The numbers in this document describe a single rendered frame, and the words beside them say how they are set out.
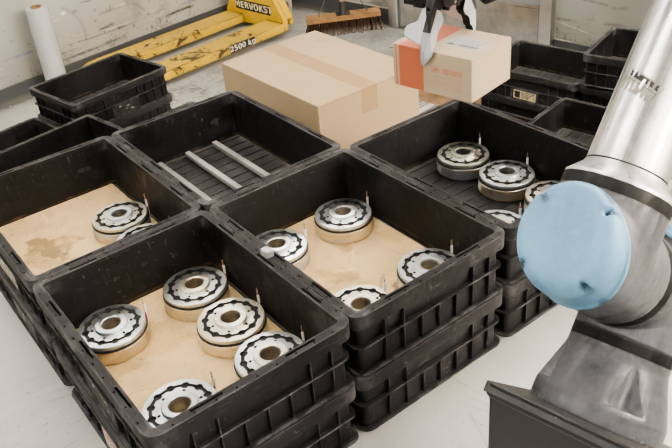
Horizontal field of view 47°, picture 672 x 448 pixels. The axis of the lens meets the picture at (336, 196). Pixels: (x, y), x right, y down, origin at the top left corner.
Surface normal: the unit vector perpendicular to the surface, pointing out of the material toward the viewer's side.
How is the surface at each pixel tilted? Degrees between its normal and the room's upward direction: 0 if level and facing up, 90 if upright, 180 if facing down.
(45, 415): 0
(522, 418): 90
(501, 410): 90
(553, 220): 55
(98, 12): 90
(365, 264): 0
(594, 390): 29
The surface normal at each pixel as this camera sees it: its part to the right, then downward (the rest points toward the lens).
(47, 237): -0.08, -0.85
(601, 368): -0.33, -0.52
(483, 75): 0.75, 0.29
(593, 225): -0.71, -0.20
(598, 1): -0.66, 0.44
